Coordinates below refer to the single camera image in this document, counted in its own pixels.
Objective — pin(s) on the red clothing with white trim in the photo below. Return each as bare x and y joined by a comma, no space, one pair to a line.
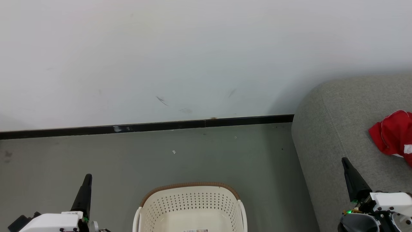
391,133

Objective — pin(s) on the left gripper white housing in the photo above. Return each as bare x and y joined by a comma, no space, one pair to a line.
51,222

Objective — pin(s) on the cream perforated laundry basket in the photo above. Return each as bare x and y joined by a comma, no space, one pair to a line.
190,209

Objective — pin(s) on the dark baseboard strip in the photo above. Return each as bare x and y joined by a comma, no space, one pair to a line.
161,125

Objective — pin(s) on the grey fabric sofa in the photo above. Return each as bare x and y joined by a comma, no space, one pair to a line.
331,135

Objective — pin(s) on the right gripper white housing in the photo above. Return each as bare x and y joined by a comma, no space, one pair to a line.
391,201

